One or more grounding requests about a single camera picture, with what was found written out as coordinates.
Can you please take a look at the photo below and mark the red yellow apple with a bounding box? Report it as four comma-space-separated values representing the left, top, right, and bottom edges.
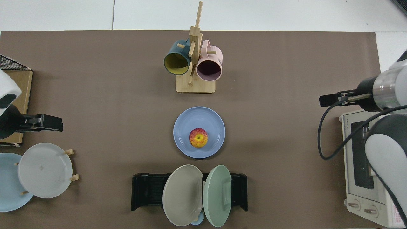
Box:
189, 128, 208, 148

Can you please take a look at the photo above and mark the wooden plate stand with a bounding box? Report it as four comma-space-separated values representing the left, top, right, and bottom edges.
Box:
14, 149, 80, 195

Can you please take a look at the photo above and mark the pale grey plate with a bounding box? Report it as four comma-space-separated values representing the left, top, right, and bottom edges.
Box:
18, 143, 73, 199

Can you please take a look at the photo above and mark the light blue plate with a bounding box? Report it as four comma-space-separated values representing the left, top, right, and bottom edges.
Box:
0, 153, 34, 212

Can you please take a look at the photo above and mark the black dish rack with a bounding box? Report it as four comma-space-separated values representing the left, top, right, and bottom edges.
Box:
131, 173, 248, 212

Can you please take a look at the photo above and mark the green plate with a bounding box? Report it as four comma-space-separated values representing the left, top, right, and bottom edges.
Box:
203, 165, 232, 228

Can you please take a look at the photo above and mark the beige plate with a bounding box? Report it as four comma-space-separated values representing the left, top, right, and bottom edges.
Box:
162, 164, 204, 226

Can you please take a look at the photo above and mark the brown table cloth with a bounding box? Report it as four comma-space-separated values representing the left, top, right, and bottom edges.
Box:
0, 30, 385, 229

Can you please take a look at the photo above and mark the pale toaster oven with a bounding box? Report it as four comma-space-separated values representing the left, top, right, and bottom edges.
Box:
340, 108, 407, 228

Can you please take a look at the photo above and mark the dark grey object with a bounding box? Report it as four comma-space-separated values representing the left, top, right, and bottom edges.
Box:
390, 0, 407, 17

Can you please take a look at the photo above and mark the pink cup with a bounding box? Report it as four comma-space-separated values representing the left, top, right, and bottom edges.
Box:
196, 40, 223, 81

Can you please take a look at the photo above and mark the wooden cup stand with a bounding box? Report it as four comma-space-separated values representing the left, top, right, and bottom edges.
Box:
176, 1, 217, 94

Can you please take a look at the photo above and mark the dark teal cup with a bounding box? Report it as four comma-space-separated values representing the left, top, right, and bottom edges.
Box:
164, 39, 192, 76

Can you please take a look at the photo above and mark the small blue round thing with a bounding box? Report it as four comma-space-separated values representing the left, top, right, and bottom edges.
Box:
190, 212, 205, 226

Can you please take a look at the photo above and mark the wire basket with wooden floor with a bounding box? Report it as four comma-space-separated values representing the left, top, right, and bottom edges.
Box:
0, 55, 33, 147

